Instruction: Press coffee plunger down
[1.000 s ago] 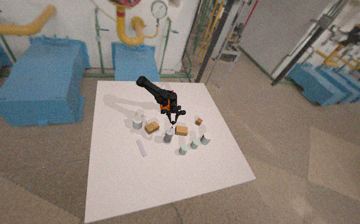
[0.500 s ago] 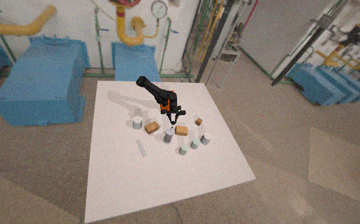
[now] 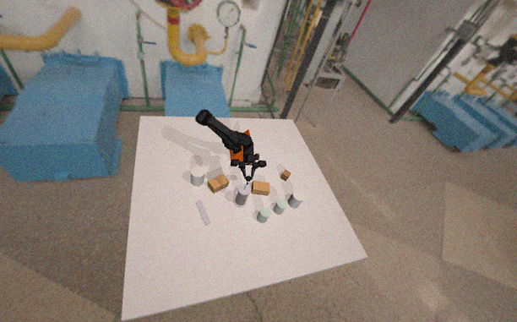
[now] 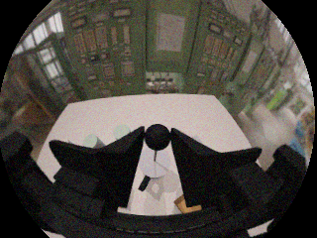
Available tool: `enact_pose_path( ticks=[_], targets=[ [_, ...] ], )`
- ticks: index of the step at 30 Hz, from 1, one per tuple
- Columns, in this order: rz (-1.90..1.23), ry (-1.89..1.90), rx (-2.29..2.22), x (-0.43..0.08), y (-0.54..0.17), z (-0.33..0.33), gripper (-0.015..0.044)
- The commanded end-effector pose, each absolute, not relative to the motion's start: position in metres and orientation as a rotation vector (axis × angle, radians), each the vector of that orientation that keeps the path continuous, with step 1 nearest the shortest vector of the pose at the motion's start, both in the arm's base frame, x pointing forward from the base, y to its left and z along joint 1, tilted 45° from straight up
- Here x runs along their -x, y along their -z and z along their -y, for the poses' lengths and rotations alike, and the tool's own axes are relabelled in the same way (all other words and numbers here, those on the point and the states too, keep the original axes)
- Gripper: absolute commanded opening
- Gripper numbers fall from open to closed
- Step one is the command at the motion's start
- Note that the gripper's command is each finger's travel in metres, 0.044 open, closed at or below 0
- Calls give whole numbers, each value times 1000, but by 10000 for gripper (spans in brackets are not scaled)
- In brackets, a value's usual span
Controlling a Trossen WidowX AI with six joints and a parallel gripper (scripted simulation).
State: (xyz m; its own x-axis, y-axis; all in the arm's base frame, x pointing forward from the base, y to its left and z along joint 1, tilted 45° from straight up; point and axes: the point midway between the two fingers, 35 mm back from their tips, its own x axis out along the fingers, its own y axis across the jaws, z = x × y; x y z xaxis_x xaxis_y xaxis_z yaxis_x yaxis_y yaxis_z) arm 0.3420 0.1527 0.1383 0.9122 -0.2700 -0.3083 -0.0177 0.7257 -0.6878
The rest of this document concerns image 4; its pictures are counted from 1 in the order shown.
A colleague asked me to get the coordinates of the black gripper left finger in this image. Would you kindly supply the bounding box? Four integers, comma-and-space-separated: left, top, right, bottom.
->
49, 127, 146, 209

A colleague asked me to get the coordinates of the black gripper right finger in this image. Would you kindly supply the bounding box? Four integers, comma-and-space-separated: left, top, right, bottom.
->
170, 128, 263, 207

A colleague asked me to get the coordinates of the french press coffee maker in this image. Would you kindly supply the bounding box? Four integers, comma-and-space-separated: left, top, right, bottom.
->
139, 124, 171, 191

